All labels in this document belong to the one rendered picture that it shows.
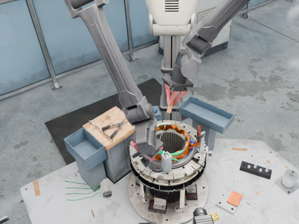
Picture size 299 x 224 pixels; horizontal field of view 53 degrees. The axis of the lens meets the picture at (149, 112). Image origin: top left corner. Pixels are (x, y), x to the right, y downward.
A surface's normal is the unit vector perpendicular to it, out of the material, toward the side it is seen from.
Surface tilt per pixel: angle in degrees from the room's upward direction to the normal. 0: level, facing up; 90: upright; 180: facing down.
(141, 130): 25
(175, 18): 90
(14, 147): 0
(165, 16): 90
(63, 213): 0
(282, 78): 0
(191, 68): 77
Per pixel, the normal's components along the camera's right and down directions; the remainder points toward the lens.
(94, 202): -0.04, -0.74
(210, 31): -0.17, 0.76
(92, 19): -0.22, 0.44
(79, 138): 0.68, 0.47
